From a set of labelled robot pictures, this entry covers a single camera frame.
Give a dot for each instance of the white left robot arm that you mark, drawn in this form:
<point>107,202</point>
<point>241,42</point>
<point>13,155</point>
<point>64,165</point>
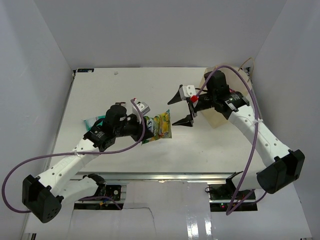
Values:
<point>45,194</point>

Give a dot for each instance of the teal snack packet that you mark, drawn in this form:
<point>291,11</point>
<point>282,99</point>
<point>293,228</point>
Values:
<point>91,121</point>

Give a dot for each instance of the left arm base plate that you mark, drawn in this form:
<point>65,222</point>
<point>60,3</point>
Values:
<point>107,197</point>

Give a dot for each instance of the green yellow Fox's candy bag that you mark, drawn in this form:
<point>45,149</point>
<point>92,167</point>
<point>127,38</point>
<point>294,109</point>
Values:
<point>159,126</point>

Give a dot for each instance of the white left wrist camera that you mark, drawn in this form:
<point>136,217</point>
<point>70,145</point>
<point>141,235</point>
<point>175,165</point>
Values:
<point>139,108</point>

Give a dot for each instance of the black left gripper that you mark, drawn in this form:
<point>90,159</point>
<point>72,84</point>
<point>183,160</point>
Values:
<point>139,128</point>

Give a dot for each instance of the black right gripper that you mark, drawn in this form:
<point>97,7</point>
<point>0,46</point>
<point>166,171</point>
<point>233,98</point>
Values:
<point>187,121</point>

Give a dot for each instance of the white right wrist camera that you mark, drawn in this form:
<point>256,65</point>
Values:
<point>188,91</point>

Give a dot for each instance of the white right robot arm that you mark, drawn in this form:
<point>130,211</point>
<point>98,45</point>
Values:
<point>282,165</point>

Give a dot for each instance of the aluminium front rail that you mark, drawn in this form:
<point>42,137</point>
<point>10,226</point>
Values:
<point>162,176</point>

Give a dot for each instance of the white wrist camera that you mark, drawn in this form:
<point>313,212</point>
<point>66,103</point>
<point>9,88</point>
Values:
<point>139,108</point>
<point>188,91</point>

